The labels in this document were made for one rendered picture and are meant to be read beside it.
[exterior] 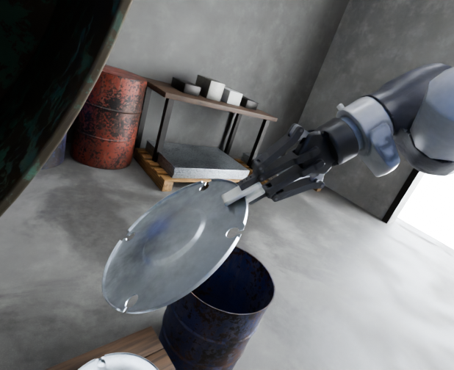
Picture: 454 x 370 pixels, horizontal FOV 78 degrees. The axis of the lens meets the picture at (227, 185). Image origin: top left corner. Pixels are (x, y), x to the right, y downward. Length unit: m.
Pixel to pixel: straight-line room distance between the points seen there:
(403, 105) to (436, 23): 4.29
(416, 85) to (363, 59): 4.47
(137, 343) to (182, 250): 0.66
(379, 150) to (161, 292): 0.39
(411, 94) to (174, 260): 0.45
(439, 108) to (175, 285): 0.41
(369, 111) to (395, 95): 0.05
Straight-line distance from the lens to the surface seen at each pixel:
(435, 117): 0.45
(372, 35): 5.08
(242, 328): 1.17
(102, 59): 0.18
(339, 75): 5.12
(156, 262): 0.48
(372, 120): 0.50
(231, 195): 0.48
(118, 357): 1.04
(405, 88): 0.54
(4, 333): 1.58
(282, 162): 0.48
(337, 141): 0.48
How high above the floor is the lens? 1.23
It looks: 22 degrees down
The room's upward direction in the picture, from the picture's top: 19 degrees clockwise
